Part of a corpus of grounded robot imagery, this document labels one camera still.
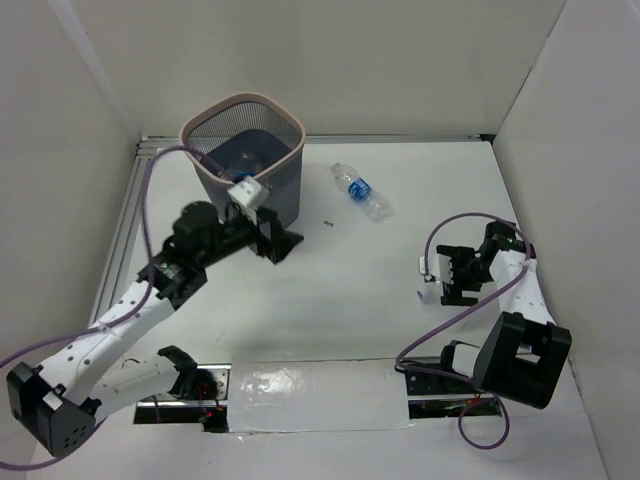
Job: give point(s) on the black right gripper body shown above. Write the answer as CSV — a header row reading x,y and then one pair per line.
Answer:
x,y
471,275

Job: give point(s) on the green label water bottle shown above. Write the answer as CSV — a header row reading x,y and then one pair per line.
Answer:
x,y
246,163

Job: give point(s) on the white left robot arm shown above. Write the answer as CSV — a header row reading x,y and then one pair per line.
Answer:
x,y
62,400

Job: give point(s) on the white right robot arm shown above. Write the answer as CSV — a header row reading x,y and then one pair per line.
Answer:
x,y
525,351

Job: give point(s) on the clear bottle white cap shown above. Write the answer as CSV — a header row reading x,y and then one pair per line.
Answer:
x,y
425,294

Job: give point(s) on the aluminium frame rail left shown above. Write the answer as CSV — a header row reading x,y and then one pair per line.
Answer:
x,y
118,258

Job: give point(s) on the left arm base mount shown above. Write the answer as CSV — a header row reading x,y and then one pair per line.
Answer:
x,y
200,396

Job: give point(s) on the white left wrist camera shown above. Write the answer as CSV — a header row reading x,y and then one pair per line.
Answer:
x,y
248,193

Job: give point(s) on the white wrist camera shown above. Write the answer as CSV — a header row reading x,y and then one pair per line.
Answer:
x,y
248,193
436,269

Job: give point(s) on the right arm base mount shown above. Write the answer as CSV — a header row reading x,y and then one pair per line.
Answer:
x,y
433,397

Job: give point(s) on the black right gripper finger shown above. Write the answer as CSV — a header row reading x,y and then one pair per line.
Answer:
x,y
457,255
454,293

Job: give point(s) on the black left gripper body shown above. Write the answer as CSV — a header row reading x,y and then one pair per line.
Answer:
x,y
267,233

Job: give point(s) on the grey mesh waste bin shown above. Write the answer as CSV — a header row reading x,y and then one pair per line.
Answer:
x,y
254,123

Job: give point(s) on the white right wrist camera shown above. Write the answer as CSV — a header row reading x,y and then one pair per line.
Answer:
x,y
436,269

